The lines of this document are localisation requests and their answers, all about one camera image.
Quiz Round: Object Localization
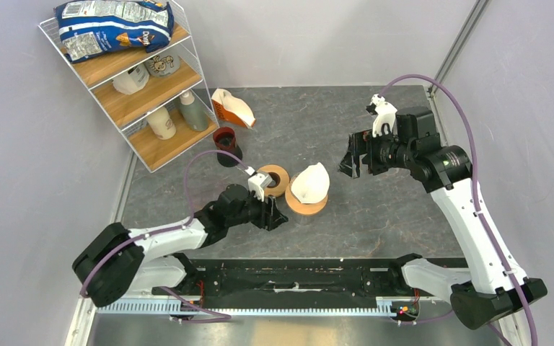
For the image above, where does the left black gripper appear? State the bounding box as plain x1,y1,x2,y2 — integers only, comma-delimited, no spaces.
227,187,289,231

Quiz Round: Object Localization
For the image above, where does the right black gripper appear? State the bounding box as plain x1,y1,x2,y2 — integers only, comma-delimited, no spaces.
336,125,416,178

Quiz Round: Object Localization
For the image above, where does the wooden ring stand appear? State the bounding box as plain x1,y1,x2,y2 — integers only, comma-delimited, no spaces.
284,182,328,216
260,164,290,198

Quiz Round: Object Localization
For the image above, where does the white paper coffee filter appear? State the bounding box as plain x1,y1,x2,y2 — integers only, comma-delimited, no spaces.
291,162,330,204

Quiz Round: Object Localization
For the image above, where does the red black dripper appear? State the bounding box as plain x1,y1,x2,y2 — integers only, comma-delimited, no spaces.
213,126,243,167

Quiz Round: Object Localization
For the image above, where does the orange white filter box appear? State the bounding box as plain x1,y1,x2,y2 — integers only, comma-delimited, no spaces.
211,88,256,128

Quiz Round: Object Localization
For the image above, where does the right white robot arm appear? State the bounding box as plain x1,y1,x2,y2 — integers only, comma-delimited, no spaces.
339,100,548,329

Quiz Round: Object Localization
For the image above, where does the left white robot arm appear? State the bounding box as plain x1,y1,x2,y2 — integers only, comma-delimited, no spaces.
72,184,288,307

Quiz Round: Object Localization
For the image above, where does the grey green bottle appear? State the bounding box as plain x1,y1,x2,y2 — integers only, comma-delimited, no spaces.
179,91,208,132

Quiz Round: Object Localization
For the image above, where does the cream white bottle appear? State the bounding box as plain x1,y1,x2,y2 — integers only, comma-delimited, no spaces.
146,107,177,140

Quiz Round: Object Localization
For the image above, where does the white plastic jug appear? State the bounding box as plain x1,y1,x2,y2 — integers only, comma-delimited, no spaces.
112,64,150,95

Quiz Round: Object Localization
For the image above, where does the blue Doritos chip bag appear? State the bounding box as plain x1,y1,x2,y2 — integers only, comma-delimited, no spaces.
53,1,175,63

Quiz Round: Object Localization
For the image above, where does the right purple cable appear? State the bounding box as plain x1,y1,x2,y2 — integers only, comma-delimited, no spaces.
379,74,540,346

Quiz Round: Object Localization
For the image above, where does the purple cable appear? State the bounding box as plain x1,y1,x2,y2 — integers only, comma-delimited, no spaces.
79,149,254,324
379,74,540,346

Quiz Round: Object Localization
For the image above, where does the white wire wooden shelf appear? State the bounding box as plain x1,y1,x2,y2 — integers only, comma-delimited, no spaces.
40,1,219,172

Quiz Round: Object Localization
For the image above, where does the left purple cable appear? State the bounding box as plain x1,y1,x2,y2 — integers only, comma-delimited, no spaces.
79,149,254,324

